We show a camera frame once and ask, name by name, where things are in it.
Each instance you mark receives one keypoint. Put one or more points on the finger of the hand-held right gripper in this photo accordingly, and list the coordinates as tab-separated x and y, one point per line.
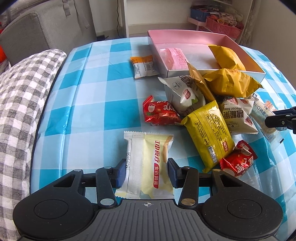
277	122
284	111

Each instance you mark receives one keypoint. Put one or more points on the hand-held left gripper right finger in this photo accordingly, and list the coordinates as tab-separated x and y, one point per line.
172	173

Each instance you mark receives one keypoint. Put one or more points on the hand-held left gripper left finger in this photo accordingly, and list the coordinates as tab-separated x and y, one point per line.
121	172

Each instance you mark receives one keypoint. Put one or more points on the clear white snack packet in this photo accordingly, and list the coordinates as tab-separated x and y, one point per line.
261	113

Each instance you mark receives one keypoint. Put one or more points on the pale yellow snack packet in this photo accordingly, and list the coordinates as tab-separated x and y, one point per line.
148	162

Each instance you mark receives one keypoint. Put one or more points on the yellow snack packet text label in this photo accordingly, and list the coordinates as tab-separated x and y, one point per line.
208	134

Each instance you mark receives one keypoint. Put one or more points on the red snack packet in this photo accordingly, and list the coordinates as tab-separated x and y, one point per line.
159	111
238	161

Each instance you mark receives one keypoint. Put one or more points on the yellow snack packet orange print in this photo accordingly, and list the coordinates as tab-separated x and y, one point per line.
231	83

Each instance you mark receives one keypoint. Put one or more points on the white nut snack packet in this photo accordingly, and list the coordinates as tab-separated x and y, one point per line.
238	120
180	95

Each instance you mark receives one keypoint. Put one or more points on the gold snack bar packet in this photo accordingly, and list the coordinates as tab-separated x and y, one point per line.
200	81

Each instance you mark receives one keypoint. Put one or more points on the pink cardboard box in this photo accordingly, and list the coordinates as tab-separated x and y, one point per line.
185	39

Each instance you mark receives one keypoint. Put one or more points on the plain yellow snack packet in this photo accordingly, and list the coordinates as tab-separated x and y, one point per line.
227	58

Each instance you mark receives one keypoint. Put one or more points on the blue checked tablecloth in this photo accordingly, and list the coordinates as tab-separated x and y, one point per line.
92	92

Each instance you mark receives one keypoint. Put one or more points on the white lace curtain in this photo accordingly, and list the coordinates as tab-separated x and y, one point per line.
248	20

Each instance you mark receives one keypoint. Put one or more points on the large pink plastic basket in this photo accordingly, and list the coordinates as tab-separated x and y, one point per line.
222	29

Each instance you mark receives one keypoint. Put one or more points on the orange and white snack packet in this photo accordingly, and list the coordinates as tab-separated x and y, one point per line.
143	67

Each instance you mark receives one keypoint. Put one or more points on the pink snack packet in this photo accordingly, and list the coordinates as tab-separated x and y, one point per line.
177	59

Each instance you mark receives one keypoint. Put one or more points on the blue box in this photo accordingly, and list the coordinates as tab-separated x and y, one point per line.
201	15

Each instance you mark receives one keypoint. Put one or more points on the grey checked pillow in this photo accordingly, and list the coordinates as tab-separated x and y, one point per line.
20	92

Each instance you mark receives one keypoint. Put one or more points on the grey sofa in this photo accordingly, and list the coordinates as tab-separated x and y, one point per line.
34	30

